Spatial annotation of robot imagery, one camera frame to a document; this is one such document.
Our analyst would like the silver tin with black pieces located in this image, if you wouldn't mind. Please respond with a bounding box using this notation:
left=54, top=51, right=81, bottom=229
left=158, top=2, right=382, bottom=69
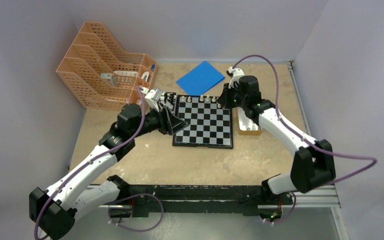
left=157, top=92, right=177, bottom=114

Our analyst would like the orange mesh file organizer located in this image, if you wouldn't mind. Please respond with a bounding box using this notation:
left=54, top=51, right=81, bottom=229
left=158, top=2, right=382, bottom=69
left=56, top=21, right=158, bottom=110

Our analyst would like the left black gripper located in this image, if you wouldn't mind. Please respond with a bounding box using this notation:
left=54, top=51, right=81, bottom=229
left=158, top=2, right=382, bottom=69
left=130, top=102, right=188, bottom=139

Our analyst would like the black mounting rail base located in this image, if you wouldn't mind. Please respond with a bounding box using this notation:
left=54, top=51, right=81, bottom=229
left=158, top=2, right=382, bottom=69
left=109, top=184, right=293, bottom=218

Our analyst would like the black and white chessboard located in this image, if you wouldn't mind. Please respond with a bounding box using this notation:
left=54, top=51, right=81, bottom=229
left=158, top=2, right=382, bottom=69
left=172, top=95, right=234, bottom=150

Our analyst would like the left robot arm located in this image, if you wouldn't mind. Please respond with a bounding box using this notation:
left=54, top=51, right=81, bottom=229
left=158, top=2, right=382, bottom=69
left=29, top=103, right=189, bottom=240

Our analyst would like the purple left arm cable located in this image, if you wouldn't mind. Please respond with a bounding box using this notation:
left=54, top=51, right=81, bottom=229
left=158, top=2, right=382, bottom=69
left=33, top=86, right=165, bottom=240

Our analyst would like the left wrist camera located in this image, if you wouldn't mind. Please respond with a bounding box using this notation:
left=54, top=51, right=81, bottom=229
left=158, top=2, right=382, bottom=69
left=144, top=88, right=165, bottom=112

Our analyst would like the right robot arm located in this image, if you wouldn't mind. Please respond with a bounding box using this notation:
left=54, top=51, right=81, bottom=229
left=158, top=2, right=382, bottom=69
left=217, top=75, right=336, bottom=204

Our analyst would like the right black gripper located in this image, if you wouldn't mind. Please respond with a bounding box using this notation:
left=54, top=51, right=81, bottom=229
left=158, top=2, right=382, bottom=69
left=218, top=82, right=249, bottom=110

